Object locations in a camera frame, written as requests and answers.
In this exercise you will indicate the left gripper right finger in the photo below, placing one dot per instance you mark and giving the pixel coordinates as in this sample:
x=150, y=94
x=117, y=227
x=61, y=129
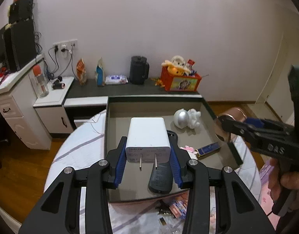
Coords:
x=178, y=163

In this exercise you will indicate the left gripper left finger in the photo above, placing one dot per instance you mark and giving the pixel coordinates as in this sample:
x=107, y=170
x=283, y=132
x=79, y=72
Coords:
x=117, y=162

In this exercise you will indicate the white pink block toy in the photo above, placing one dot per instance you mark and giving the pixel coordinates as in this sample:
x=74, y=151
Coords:
x=190, y=150

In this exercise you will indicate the blue gold rectangular box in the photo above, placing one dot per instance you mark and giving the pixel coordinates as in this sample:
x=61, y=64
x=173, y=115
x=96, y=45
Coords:
x=208, y=150

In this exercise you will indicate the black oval case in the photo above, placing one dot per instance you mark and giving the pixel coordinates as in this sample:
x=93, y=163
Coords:
x=161, y=179

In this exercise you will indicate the white power adapter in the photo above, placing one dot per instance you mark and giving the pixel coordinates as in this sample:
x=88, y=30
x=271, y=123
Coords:
x=147, y=141

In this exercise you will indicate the white astronaut figurine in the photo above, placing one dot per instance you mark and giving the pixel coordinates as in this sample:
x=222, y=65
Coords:
x=183, y=118

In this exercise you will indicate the copper round tin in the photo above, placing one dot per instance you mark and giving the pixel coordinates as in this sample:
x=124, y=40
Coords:
x=225, y=121

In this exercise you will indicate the right hand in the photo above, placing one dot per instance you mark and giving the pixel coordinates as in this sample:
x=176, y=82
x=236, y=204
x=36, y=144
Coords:
x=278, y=181

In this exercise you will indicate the striped white tablecloth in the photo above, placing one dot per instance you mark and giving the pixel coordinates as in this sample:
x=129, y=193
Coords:
x=85, y=146

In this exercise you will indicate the pink black storage tray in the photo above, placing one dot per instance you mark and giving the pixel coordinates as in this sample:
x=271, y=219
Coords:
x=120, y=110

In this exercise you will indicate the pink floral bedding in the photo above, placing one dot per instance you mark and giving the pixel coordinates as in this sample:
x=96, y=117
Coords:
x=266, y=201

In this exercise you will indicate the black white tv bench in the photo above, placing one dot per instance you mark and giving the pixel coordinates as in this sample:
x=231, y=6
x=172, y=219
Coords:
x=76, y=101

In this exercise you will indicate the red toy box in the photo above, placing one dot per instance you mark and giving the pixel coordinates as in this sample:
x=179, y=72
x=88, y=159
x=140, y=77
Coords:
x=180, y=83

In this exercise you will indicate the wet wipes pack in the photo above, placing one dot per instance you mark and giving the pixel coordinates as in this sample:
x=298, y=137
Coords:
x=116, y=80

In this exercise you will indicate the white low cabinet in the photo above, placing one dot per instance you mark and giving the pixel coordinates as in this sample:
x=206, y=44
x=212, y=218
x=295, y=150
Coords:
x=51, y=111

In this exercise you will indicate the blue white snack bag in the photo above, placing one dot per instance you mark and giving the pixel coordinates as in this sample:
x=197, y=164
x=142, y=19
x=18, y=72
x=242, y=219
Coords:
x=99, y=73

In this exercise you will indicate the black kettle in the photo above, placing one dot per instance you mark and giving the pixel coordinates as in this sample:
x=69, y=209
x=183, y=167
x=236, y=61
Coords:
x=139, y=70

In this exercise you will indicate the yellow plush toy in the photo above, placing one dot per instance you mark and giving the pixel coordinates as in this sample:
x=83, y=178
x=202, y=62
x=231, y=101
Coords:
x=177, y=66

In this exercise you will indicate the orange snack bag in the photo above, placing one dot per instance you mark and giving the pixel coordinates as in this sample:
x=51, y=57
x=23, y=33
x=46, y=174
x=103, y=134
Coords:
x=81, y=72

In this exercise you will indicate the clear bottle orange cap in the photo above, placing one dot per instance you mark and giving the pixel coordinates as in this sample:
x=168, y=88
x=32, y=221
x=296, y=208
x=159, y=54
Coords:
x=40, y=80

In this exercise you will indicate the white desk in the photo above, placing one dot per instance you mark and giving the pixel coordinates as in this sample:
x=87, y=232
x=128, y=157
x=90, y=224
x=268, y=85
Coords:
x=17, y=99

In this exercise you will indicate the black computer tower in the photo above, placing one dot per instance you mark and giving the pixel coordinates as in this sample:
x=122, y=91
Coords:
x=19, y=45

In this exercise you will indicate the black speaker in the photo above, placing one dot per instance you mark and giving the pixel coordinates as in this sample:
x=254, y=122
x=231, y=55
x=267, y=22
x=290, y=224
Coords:
x=20, y=10

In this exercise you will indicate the wall power socket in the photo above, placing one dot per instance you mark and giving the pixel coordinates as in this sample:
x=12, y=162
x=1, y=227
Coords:
x=69, y=45

